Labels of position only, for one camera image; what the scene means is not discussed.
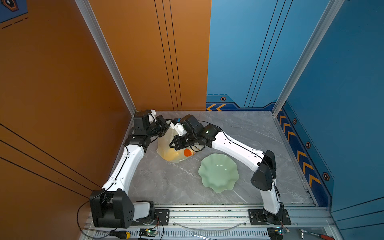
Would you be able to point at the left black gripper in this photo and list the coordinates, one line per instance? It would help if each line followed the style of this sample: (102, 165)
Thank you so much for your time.
(161, 122)

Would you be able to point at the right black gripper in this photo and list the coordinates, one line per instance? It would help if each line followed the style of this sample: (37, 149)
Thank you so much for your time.
(178, 145)

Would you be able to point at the translucent plastic bag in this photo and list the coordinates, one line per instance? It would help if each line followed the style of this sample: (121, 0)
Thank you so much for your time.
(168, 150)

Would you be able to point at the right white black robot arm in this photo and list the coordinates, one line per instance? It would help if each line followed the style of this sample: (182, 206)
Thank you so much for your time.
(263, 164)

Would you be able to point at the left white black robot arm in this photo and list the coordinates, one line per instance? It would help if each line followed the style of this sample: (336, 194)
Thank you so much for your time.
(111, 206)

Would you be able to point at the light green fruit plate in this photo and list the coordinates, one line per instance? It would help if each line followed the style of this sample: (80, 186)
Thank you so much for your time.
(218, 172)

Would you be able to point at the silver wrench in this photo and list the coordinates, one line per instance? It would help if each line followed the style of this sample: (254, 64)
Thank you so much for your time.
(200, 236)

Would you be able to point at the left green circuit board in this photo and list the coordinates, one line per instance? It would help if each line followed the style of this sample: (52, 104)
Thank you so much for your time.
(149, 234)

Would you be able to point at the green circuit board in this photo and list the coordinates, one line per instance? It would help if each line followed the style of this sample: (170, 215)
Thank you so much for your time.
(149, 234)
(280, 232)

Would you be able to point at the yellow black screwdriver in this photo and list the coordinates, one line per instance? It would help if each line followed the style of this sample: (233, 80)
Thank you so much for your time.
(123, 235)

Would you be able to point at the right green circuit board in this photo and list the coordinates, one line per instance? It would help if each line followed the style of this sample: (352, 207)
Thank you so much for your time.
(280, 232)

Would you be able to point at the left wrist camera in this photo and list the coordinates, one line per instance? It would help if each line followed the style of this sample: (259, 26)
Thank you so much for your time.
(152, 116)

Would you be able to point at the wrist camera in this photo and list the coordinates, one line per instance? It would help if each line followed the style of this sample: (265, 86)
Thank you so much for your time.
(152, 116)
(178, 128)

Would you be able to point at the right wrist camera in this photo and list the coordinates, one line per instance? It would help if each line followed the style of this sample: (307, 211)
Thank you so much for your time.
(178, 128)

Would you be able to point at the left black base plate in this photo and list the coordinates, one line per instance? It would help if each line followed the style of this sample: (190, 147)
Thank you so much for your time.
(163, 215)

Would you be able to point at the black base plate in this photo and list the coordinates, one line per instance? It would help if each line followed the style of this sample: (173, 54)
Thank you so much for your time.
(163, 215)
(262, 217)

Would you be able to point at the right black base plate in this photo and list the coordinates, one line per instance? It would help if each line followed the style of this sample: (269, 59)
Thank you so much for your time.
(262, 217)

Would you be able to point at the aluminium front rail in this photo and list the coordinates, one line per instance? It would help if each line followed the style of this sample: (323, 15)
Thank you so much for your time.
(231, 222)

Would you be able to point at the red handled tool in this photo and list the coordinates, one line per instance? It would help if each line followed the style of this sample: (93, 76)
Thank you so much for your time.
(321, 236)

